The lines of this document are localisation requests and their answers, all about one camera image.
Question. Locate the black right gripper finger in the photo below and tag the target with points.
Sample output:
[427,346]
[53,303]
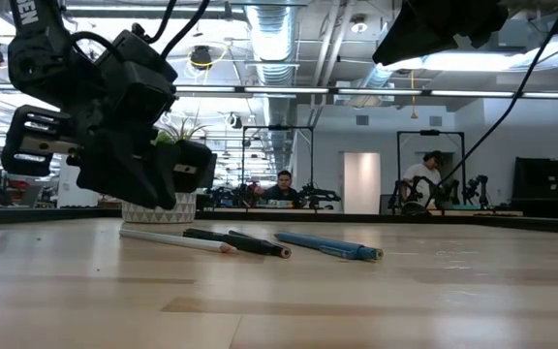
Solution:
[429,29]

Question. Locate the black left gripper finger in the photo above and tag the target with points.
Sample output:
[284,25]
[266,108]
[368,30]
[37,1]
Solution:
[119,169]
[167,179]

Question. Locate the white pencil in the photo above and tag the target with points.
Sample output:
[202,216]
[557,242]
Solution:
[172,240]

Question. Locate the black pen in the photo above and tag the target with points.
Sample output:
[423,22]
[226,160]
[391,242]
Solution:
[226,240]

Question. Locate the black pencil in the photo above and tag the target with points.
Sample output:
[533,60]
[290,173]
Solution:
[283,251]

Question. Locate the blue pen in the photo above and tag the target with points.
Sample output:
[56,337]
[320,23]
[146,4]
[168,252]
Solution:
[342,252]

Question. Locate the background black robot arm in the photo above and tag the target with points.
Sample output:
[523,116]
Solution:
[477,189]
[233,196]
[320,196]
[412,208]

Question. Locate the potted green succulent plant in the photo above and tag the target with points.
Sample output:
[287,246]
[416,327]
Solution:
[163,213]

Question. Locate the white pillar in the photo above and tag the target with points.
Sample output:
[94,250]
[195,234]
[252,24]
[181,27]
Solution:
[80,194]

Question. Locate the long horizontal light bar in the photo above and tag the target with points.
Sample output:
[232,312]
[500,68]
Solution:
[284,90]

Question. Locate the white door panel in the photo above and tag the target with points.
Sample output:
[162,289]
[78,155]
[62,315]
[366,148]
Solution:
[361,184]

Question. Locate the black cabinet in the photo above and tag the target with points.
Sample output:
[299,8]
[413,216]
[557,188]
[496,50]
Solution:
[548,184]

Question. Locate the black aluminium table frame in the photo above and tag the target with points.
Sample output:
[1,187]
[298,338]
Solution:
[41,213]

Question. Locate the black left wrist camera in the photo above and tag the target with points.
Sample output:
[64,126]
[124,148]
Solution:
[143,82]

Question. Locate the silver ventilation duct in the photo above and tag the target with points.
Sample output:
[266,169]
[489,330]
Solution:
[271,39]

